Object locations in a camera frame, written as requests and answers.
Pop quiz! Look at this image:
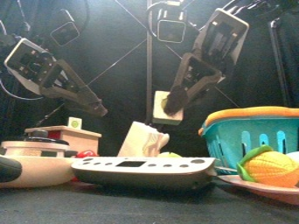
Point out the knitted yellow corn toy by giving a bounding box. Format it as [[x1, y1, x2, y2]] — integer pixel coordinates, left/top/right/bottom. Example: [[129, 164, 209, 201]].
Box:
[[236, 144, 299, 189]]

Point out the green toy apple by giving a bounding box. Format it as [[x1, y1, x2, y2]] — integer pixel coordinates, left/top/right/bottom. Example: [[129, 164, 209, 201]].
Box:
[[156, 151, 183, 159]]

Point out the vertical metal frame pole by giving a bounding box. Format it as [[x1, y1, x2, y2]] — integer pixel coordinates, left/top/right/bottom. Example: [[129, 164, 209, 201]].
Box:
[[144, 0, 155, 125]]

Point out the red toy piece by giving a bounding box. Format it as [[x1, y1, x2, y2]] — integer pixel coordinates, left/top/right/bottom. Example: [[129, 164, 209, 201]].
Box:
[[75, 150, 99, 159]]

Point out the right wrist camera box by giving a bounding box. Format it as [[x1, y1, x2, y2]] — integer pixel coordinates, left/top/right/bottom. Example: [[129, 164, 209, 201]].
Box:
[[155, 8, 188, 44]]

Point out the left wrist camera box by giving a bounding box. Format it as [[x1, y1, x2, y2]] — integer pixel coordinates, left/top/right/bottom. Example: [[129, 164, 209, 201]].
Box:
[[49, 9, 81, 47]]

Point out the pink plate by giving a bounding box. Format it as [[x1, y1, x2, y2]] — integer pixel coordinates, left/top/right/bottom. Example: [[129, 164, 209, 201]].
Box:
[[217, 174, 299, 207]]

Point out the small white green cube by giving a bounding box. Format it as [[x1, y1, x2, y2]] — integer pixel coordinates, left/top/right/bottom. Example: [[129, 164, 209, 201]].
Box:
[[67, 116, 83, 130]]

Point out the black pot lid with knob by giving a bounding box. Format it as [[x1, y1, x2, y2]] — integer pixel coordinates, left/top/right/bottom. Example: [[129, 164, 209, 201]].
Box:
[[23, 129, 71, 146]]

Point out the grey white toy control panel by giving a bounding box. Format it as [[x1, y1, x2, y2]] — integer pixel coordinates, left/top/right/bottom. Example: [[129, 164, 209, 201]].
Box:
[[69, 156, 217, 192]]

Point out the black rounded object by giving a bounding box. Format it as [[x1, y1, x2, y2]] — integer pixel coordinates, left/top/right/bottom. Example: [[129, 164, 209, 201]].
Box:
[[0, 156, 24, 184]]

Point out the wooden toy stove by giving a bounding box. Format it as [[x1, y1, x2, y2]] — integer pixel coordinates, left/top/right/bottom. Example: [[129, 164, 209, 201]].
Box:
[[23, 125, 103, 156]]

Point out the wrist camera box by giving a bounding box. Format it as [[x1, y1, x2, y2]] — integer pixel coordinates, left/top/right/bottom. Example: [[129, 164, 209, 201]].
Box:
[[49, 9, 81, 47], [155, 8, 188, 44]]

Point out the white round toy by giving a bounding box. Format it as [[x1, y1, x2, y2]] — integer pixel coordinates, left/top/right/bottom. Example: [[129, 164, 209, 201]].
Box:
[[286, 150, 299, 165]]

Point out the black metal frame post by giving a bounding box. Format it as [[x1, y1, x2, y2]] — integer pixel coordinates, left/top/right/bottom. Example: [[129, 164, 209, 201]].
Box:
[[268, 17, 292, 109]]

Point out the white green sushi piece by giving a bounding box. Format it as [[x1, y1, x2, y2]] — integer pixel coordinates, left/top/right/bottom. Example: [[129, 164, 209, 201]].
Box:
[[152, 90, 184, 126]]

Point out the teal basket orange rim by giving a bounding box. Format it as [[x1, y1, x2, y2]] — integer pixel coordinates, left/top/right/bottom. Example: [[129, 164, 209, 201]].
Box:
[[197, 105, 299, 176]]

